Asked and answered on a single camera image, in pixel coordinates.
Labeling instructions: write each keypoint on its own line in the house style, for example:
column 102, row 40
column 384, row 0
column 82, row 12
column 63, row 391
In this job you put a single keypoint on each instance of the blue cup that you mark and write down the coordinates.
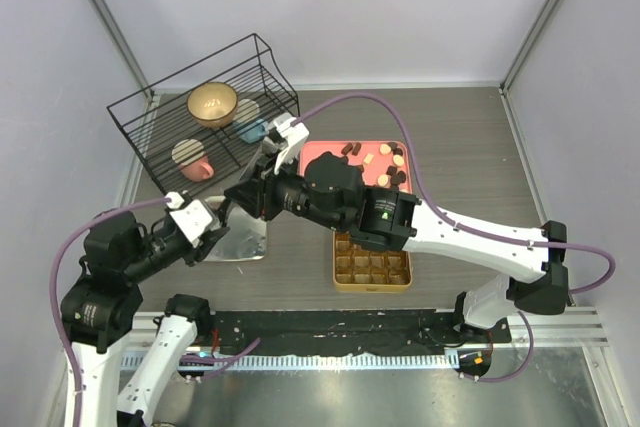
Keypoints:
column 252, row 131

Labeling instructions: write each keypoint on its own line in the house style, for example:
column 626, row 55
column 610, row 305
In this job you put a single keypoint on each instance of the black wire rack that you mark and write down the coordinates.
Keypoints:
column 249, row 66

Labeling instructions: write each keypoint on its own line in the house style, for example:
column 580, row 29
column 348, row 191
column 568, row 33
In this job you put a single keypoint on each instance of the gold bowl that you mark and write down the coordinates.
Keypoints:
column 213, row 105

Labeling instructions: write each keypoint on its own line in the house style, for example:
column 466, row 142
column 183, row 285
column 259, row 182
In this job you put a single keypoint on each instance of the white cable duct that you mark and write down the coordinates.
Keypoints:
column 365, row 361

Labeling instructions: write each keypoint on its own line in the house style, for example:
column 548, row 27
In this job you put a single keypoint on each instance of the silver box lid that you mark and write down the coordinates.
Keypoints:
column 246, row 239

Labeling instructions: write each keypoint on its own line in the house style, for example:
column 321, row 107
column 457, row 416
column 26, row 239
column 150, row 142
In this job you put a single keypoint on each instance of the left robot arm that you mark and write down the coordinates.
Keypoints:
column 95, row 317

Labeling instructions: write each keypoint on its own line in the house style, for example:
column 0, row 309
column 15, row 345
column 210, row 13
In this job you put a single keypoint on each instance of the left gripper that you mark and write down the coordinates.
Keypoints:
column 204, row 245

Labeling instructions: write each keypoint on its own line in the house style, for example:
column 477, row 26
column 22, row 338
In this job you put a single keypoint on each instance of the pink tray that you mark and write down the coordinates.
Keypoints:
column 374, row 158

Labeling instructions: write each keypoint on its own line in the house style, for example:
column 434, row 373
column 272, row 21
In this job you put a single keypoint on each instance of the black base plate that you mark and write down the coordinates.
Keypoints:
column 338, row 333

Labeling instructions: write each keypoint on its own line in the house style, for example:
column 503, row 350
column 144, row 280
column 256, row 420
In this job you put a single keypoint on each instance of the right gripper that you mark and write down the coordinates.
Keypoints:
column 258, row 195

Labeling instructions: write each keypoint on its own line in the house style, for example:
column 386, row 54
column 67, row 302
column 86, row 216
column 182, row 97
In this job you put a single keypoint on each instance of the metal tongs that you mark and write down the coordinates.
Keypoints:
column 265, row 153

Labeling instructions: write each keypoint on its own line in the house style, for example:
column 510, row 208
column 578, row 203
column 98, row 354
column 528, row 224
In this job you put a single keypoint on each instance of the pink cup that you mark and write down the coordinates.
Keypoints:
column 190, row 157

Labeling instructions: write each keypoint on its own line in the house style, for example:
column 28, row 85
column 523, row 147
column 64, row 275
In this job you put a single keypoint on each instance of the gold chocolate box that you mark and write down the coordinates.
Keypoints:
column 356, row 270

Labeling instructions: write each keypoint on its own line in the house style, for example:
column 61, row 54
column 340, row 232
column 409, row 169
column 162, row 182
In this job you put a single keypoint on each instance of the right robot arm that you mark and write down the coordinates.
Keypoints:
column 331, row 193

